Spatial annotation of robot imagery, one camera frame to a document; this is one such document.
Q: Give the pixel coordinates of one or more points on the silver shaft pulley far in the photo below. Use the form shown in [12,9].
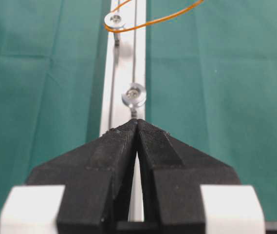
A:
[114,21]

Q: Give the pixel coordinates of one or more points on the green table cloth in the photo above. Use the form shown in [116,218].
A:
[211,78]

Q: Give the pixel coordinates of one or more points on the orange rubber band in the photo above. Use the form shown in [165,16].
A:
[120,29]

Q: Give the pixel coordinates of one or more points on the silver shaft pulley near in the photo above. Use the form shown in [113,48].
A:
[135,96]

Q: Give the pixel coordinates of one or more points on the silver aluminium extrusion rail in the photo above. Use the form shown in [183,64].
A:
[125,64]

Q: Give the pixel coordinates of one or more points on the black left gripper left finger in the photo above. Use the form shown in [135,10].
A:
[98,179]

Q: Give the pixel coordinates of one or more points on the silver shaft pulley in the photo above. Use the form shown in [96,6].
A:
[114,21]
[135,96]

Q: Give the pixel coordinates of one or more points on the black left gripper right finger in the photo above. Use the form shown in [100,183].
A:
[172,173]

